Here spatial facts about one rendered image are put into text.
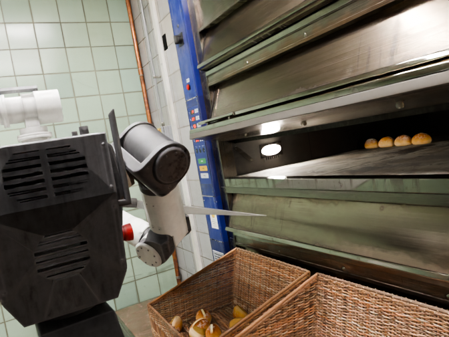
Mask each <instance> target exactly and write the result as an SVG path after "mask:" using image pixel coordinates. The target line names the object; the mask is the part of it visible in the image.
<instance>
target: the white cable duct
mask: <svg viewBox="0 0 449 337"><path fill-rule="evenodd" d="M149 4H150V11H151V16H152V22H153V26H154V33H155V38H156V45H157V49H158V56H159V60H160V67H161V71H162V78H163V82H164V89H165V94H166V101H167V104H168V111H169V116H170V123H171V127H172V134H173V138H174V141H176V142H179V143H180V140H179V135H178V129H177V124H176V117H175V113H174V106H173V102H172V95H171V91H170V84H169V79H168V72H167V68H166V61H165V57H164V50H163V46H162V39H161V34H160V28H159V23H158V16H157V12H156V5H155V1H154V0H149ZM181 183H182V190H183V194H184V201H185V205H186V206H191V203H190V196H189V192H188V185H187V180H186V175H185V176H184V178H183V179H182V180H181ZM187 215H188V216H189V219H190V226H191V232H190V234H191V239H192V246H193V250H194V257H195V261H196V268H197V271H200V270H201V269H202V263H201V259H200V252H199V248H198V241H197V236H196V229H195V225H194V218H193V215H192V214H187Z"/></svg>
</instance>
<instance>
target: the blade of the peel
mask: <svg viewBox="0 0 449 337"><path fill-rule="evenodd" d="M183 207H184V213H186V214H192V215H242V216H266V215H258V214H252V213H242V212H236V211H227V210H221V209H211V208H205V207H193V206H186V205H183ZM137 209H143V210H145V208H144V204H143V201H141V200H137Z"/></svg>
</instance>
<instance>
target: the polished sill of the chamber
mask: <svg viewBox="0 0 449 337"><path fill-rule="evenodd" d="M225 185H226V187H248V188H268V189H307V190H327V191H366V192H386V193H425V194H445V195H449V174H439V175H327V176H271V177H231V178H227V179H225Z"/></svg>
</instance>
